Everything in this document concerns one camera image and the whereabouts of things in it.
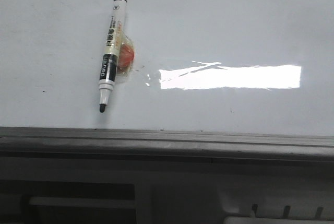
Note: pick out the white tray with hooks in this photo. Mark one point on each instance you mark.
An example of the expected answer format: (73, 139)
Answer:
(284, 213)

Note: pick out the grey metal stand rail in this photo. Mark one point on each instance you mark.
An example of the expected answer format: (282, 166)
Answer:
(82, 202)

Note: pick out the white whiteboard with grey frame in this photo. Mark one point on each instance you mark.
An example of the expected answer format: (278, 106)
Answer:
(211, 78)

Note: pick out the black and white whiteboard marker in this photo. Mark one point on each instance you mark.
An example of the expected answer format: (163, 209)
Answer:
(112, 52)

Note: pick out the red magnet with clear tape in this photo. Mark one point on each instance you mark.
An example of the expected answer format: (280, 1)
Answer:
(126, 59)

